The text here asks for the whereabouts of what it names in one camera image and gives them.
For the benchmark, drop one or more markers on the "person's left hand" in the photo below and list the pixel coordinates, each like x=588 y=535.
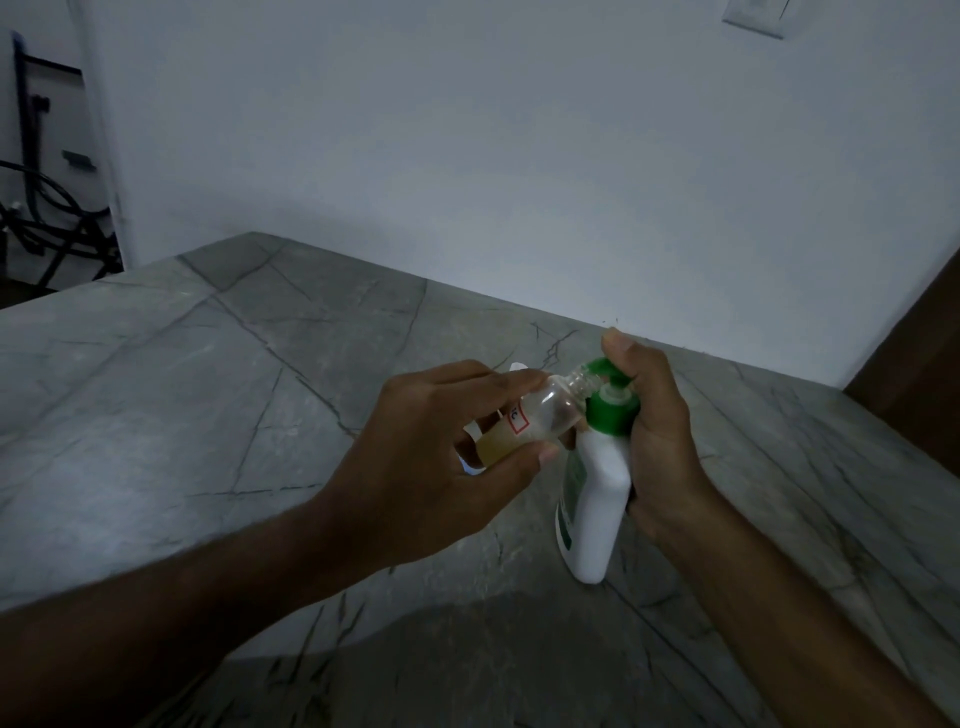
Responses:
x=412 y=480

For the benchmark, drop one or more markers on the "person's right hand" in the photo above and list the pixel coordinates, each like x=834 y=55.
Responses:
x=667 y=457

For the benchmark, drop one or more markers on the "blue spray cap with tube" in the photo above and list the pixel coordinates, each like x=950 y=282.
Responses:
x=472 y=468

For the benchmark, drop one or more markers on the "large white bottle green pump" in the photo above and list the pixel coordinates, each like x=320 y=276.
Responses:
x=596 y=517

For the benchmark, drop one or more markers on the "small clear bottle red label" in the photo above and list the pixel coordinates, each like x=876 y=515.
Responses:
x=551 y=409

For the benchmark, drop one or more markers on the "person's left forearm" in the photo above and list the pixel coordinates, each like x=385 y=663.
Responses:
x=150 y=630

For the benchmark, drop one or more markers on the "person's right forearm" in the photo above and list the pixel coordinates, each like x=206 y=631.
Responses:
x=780 y=622

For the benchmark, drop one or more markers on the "brown wooden door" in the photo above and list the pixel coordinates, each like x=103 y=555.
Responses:
x=915 y=375

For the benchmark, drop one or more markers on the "white wall switch plate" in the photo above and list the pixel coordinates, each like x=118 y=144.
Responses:
x=757 y=15

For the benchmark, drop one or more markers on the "small grey wall bracket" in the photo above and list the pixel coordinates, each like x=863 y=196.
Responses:
x=79 y=159

